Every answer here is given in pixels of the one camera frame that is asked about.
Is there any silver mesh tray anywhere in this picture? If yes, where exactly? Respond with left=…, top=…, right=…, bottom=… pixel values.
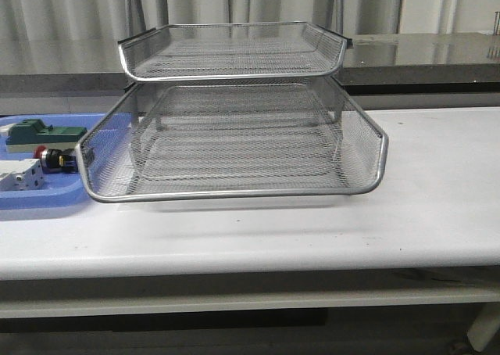
left=132, top=127, right=335, bottom=181
left=75, top=77, right=388, bottom=203
left=118, top=21, right=348, bottom=82

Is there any red emergency stop button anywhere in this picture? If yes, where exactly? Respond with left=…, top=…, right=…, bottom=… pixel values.
left=34, top=145, right=79, bottom=174

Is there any grey speckled counter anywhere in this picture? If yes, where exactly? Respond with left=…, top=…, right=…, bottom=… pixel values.
left=1, top=33, right=499, bottom=116

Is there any blue plastic tray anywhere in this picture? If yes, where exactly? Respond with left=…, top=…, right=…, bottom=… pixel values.
left=1, top=113, right=131, bottom=210

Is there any white circuit breaker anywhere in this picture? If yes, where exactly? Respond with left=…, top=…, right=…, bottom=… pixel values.
left=1, top=159, right=45, bottom=192

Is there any green terminal block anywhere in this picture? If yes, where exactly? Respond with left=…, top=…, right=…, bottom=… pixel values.
left=5, top=119, right=87, bottom=153

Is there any grey pleated curtain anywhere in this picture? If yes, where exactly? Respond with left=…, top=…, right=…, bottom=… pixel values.
left=0, top=0, right=500, bottom=74

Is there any white table leg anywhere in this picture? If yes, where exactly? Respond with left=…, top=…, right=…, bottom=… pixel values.
left=466, top=303, right=500, bottom=352

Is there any silver wire rack frame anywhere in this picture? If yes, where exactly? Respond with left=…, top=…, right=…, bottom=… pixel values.
left=123, top=0, right=353, bottom=164

